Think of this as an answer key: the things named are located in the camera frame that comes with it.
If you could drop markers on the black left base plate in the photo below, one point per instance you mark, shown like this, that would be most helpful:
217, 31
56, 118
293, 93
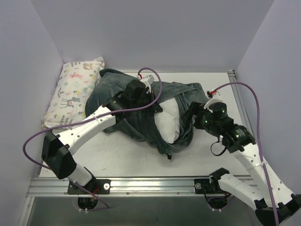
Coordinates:
99, 186

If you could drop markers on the dark grey fleece pillowcase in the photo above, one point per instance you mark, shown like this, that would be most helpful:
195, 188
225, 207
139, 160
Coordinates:
139, 126

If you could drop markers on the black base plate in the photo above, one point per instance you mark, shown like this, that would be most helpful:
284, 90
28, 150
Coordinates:
99, 186
205, 186

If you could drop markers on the white pillow insert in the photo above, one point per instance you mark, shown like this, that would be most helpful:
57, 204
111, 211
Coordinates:
168, 121

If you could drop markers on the floral animal print pillow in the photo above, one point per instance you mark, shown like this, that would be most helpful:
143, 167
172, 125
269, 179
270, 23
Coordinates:
75, 84

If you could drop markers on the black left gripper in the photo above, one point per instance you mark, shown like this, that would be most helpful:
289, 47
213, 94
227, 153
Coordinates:
154, 106

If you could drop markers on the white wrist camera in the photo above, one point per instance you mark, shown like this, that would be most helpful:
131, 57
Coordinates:
214, 97
147, 80

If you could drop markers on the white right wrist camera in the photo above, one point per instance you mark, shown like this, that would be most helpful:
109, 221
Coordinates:
214, 97

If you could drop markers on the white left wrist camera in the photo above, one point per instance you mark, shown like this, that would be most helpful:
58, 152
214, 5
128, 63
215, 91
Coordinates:
147, 80

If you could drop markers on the aluminium right side rail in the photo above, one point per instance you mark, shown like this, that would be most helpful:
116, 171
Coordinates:
243, 112

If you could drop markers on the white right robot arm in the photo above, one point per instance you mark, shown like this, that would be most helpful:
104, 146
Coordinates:
272, 201

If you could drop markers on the aluminium front rail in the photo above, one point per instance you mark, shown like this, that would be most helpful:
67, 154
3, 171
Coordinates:
122, 187

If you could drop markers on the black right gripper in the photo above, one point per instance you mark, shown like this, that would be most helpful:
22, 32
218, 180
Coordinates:
196, 114

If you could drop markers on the aluminium rail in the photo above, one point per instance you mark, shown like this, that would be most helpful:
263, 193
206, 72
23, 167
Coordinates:
243, 112
122, 187

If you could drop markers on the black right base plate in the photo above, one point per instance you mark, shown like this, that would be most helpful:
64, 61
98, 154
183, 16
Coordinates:
205, 186

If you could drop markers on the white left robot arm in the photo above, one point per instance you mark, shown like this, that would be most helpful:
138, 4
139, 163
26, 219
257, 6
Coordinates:
58, 150

